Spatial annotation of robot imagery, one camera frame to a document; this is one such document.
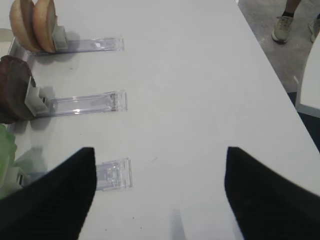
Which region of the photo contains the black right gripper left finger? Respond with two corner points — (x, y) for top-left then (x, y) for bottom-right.
(0, 147), (97, 240)

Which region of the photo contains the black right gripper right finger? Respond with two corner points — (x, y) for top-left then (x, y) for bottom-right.
(224, 147), (320, 240)

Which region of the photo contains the clear holder lettuce right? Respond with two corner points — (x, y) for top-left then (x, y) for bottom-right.
(13, 147), (133, 192)

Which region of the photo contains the green lettuce leaf in holder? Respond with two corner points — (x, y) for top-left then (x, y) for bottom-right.
(0, 124), (17, 199)

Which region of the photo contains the brown meat patty right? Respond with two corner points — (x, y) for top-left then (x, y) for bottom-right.
(0, 55), (36, 125)

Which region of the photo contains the clear holder patty right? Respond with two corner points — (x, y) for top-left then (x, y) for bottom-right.
(24, 77), (128, 119)

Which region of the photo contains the white table at right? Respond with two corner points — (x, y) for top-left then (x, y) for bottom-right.
(295, 34), (320, 118)

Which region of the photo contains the clear holder bun right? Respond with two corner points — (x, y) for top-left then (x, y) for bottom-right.
(38, 25), (125, 55)

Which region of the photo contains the person's beige sneaker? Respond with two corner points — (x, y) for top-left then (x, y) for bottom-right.
(271, 16), (294, 45)

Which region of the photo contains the sesame bun half outer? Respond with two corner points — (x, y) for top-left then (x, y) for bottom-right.
(32, 0), (57, 53)

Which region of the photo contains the sesame bun half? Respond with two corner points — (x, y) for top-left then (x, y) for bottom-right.
(32, 0), (57, 53)
(9, 0), (42, 53)

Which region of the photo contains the sesame bun half inner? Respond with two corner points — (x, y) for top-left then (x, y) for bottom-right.
(9, 0), (42, 53)

